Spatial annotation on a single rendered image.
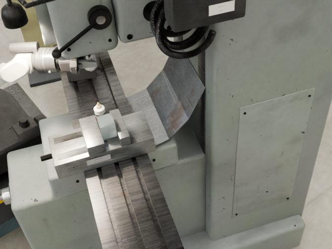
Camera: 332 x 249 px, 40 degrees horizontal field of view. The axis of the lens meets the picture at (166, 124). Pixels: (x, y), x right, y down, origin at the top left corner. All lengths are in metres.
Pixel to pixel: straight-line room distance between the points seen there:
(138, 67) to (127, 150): 2.03
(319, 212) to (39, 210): 1.54
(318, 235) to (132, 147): 1.35
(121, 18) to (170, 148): 0.58
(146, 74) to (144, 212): 2.14
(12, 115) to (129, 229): 1.26
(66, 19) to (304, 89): 0.88
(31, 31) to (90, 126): 2.01
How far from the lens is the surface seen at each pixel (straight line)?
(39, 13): 1.49
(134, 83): 3.45
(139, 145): 1.59
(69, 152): 1.60
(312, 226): 2.65
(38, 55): 1.63
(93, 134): 1.58
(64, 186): 1.79
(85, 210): 1.94
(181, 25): 1.19
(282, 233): 2.38
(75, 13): 1.41
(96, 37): 1.46
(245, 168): 1.93
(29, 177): 1.94
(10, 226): 2.74
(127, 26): 1.44
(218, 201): 2.05
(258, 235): 2.34
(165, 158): 1.80
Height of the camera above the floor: 2.18
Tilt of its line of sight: 45 degrees down
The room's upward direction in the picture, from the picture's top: 5 degrees counter-clockwise
